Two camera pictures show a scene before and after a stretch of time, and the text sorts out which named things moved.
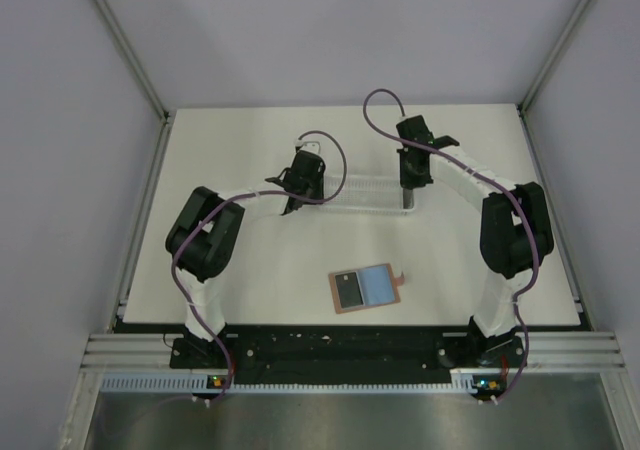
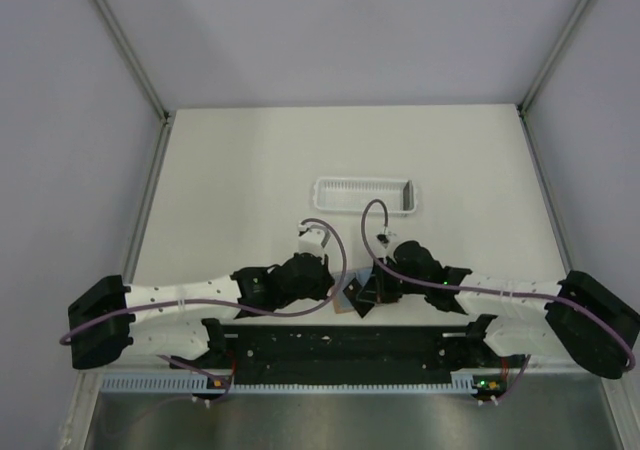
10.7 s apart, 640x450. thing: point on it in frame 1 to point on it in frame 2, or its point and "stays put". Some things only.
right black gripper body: [409, 178] to [393, 289]
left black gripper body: [313, 188] to [315, 292]
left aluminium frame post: [134, 60] stays put
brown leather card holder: [364, 288] stays put
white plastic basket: [378, 194] stays put
